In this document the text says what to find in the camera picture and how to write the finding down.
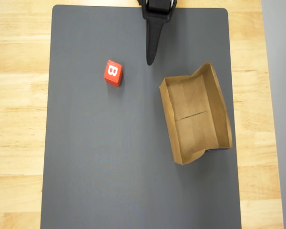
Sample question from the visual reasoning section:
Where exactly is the red letter B block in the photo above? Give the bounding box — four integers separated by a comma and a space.
103, 59, 123, 88

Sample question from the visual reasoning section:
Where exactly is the brown paper bag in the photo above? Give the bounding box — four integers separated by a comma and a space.
159, 62, 233, 166

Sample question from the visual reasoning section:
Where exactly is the grey rubber mat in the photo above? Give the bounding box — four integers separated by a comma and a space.
40, 4, 242, 229

